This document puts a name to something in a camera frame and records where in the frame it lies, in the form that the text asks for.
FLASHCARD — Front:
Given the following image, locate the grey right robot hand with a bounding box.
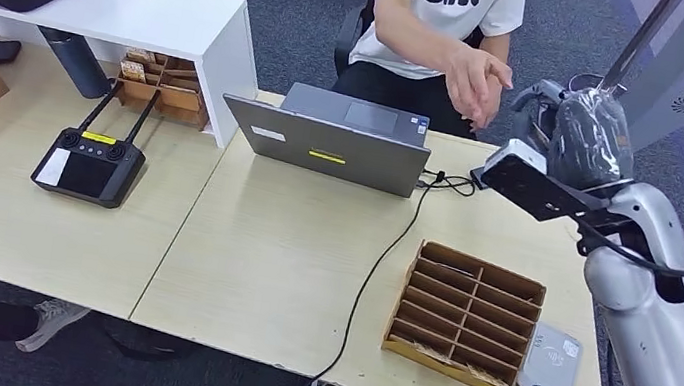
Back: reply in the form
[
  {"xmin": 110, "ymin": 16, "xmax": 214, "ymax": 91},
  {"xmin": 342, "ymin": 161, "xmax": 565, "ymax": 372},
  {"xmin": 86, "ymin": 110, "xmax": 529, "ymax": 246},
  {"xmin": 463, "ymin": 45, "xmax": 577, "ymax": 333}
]
[{"xmin": 500, "ymin": 73, "xmax": 646, "ymax": 200}]

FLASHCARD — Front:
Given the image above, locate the person's right hand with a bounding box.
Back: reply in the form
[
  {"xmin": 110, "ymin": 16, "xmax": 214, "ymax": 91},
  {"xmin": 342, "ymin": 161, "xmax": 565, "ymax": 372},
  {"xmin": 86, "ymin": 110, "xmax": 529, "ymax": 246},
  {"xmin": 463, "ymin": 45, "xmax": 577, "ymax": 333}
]
[{"xmin": 434, "ymin": 40, "xmax": 518, "ymax": 135}]

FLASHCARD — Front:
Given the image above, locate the wooden card slot organizer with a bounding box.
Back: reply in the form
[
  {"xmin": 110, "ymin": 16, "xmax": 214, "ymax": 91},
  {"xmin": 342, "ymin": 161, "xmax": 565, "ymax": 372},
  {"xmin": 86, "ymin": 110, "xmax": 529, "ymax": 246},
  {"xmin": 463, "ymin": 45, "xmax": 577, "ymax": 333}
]
[{"xmin": 376, "ymin": 235, "xmax": 552, "ymax": 386}]

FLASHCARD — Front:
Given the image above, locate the grey card reader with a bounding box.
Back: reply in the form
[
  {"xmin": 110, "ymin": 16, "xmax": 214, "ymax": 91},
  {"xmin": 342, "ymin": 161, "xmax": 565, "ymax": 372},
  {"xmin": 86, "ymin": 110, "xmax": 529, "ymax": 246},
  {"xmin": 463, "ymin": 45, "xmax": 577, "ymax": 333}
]
[{"xmin": 515, "ymin": 320, "xmax": 585, "ymax": 386}]

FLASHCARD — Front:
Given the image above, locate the person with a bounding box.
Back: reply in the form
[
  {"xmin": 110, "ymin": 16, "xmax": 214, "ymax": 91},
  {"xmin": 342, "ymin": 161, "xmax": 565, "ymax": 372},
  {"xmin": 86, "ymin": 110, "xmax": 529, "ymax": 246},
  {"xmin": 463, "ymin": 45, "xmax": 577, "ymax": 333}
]
[{"xmin": 325, "ymin": 0, "xmax": 528, "ymax": 145}]

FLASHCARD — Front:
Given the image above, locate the patterned room key card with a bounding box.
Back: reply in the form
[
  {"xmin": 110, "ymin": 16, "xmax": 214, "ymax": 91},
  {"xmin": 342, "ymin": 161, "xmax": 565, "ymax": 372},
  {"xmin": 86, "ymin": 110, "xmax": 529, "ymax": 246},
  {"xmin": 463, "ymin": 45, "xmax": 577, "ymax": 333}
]
[
  {"xmin": 461, "ymin": 362, "xmax": 509, "ymax": 386},
  {"xmin": 409, "ymin": 340, "xmax": 452, "ymax": 362}
]

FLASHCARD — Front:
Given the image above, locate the wooden organizer with card stacks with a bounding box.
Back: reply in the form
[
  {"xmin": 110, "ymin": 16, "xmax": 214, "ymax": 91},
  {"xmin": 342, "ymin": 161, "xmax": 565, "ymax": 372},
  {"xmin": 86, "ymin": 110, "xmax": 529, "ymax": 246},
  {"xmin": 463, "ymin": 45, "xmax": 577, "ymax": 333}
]
[{"xmin": 110, "ymin": 46, "xmax": 220, "ymax": 133}]

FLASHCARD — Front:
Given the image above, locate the black office chair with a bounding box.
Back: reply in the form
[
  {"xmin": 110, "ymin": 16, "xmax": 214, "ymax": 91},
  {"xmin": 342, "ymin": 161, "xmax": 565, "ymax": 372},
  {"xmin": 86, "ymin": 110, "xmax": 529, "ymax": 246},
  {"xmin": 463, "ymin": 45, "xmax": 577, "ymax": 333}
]
[{"xmin": 330, "ymin": 0, "xmax": 492, "ymax": 98}]

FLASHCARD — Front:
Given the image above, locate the grey laptop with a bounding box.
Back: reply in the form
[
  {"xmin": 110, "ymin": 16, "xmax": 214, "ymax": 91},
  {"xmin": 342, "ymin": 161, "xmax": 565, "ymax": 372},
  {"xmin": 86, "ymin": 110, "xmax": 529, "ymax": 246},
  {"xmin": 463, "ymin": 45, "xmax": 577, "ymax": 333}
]
[{"xmin": 213, "ymin": 71, "xmax": 441, "ymax": 202}]

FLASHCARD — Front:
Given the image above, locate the white shelf riser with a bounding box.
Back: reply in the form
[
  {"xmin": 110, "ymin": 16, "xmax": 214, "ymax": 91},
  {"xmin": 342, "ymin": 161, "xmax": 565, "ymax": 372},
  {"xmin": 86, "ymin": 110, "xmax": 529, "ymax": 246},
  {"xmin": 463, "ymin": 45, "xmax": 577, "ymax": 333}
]
[{"xmin": 0, "ymin": 0, "xmax": 273, "ymax": 153}]

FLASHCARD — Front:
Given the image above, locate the black remote controller with antennas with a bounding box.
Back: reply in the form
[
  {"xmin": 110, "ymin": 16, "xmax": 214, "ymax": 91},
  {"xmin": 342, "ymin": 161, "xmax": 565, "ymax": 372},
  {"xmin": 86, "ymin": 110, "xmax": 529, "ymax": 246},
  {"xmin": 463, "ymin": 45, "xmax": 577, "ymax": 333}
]
[{"xmin": 27, "ymin": 71, "xmax": 162, "ymax": 215}]

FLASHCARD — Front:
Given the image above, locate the grey cylindrical bottle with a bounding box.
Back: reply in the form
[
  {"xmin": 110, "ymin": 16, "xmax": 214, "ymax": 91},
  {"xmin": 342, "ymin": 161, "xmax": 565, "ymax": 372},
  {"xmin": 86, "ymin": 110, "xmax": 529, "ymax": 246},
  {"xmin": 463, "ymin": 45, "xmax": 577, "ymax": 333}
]
[{"xmin": 28, "ymin": 26, "xmax": 118, "ymax": 103}]

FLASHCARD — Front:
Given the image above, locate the short black cable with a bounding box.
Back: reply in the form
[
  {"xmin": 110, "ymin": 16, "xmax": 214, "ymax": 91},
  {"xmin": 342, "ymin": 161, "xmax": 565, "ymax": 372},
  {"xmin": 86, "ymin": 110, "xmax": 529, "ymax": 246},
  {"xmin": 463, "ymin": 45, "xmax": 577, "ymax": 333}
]
[{"xmin": 417, "ymin": 166, "xmax": 481, "ymax": 200}]

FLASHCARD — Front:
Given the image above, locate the chrome stanchion post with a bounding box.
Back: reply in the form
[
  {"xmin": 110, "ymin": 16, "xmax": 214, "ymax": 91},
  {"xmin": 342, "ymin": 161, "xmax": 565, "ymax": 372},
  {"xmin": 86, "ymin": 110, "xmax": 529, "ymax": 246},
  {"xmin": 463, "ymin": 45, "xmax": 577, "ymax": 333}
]
[{"xmin": 566, "ymin": 0, "xmax": 683, "ymax": 108}]

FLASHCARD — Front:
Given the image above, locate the long black cable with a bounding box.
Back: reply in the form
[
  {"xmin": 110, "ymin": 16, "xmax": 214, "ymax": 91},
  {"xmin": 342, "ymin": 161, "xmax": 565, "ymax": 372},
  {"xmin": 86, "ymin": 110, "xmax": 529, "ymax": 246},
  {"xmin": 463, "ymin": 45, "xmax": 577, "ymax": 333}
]
[{"xmin": 309, "ymin": 168, "xmax": 438, "ymax": 386}]

